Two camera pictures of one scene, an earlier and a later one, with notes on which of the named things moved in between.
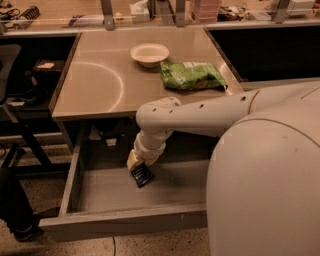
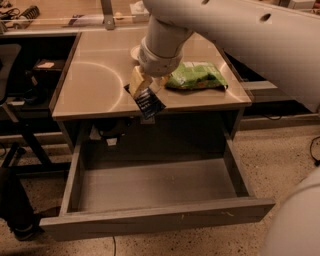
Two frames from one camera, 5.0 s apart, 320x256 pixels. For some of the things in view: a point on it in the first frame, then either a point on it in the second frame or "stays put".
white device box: (300, 7) stays put
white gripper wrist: (149, 154) -> (159, 63)
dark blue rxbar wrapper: (142, 174) -> (148, 101)
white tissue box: (140, 12) stays put
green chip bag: (192, 75) stays put
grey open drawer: (102, 202) stays put
